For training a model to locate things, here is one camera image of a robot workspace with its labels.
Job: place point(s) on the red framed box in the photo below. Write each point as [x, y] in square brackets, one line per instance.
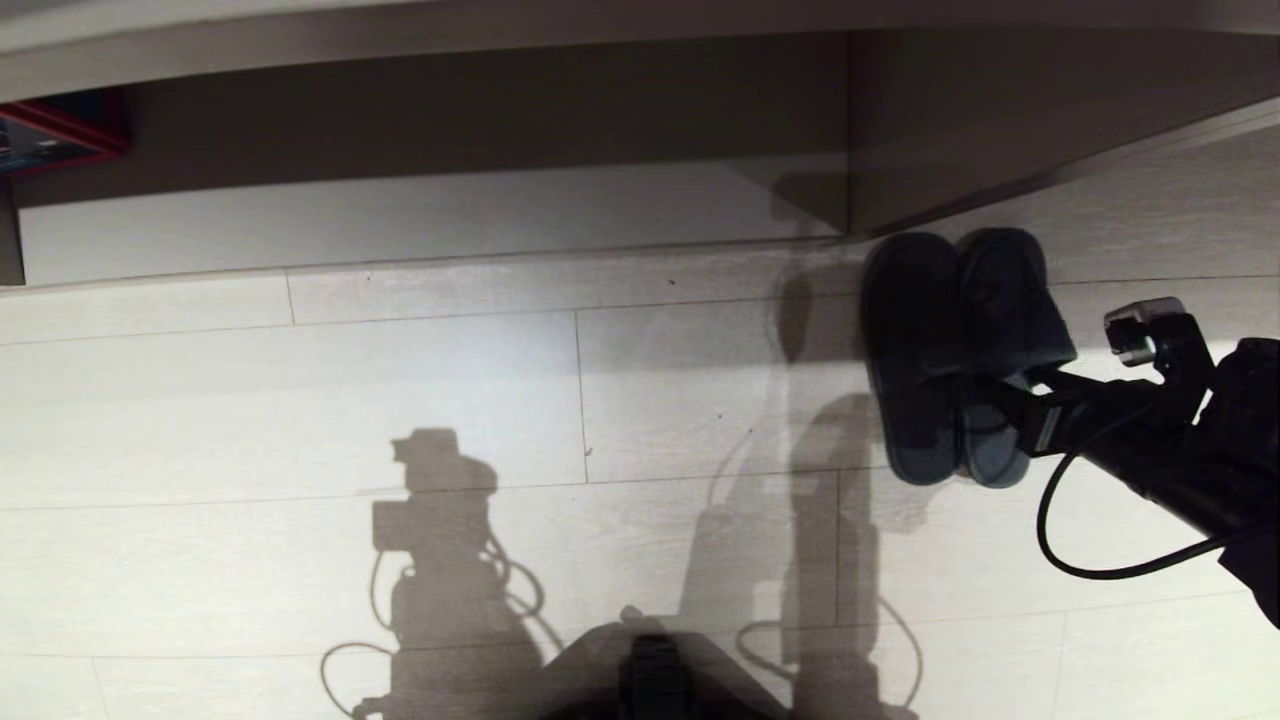
[55, 130]

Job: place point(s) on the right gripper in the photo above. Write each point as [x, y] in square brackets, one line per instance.
[1095, 415]

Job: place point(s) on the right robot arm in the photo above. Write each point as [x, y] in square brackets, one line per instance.
[1235, 450]

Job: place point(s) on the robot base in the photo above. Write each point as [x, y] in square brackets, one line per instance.
[655, 680]

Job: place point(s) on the dark grey slipper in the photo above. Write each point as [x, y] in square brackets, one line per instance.
[912, 340]
[1010, 300]

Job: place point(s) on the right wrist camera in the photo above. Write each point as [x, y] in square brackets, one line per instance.
[1150, 335]

